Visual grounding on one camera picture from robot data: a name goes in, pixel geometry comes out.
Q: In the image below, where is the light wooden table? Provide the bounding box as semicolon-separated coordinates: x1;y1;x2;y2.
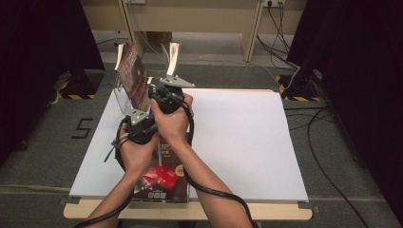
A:
63;88;313;221

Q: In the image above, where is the black curtain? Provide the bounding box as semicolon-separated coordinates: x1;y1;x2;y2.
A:
286;0;403;219
0;0;106;165

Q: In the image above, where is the person's right hand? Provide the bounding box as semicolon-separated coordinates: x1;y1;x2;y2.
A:
150;92;195;146

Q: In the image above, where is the black power cable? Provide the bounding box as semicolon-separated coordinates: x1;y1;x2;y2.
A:
256;35;300;70
267;3;291;55

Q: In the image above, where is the long black floor cable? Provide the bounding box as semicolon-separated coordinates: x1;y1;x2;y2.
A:
306;107;370;228

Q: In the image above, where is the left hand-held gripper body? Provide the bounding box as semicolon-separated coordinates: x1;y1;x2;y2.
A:
118;108;159;145

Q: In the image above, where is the dark red glossy magazine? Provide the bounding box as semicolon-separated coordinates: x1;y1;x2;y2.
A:
116;42;152;112

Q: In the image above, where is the clear acrylic magazine rack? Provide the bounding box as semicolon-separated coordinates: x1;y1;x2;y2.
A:
113;42;182;116

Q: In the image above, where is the dark magazine with red patch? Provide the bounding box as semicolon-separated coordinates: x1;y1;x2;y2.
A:
130;136;191;203

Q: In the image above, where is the black stand base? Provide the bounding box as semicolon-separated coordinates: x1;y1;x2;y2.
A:
279;67;321;99
60;69;106;98

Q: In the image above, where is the white wall socket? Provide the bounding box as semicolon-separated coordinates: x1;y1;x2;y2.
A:
263;0;286;8

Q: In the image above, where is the person's left hand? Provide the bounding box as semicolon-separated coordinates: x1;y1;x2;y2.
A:
119;123;161;178

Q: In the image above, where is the beige wooden desk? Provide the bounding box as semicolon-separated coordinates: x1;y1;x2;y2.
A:
80;0;307;64

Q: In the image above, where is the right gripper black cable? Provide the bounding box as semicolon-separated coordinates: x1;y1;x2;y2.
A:
180;101;256;228

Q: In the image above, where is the thick white magazine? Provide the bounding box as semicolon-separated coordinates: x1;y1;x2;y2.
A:
165;42;181;77

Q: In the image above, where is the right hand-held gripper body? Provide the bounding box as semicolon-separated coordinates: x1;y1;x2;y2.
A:
147;74;197;116

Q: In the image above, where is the white table cover sheet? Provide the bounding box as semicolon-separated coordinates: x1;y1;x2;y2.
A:
68;88;310;203

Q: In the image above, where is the yellow black hazard tape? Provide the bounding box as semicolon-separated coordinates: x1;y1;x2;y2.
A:
275;75;321;103
58;80;96;101

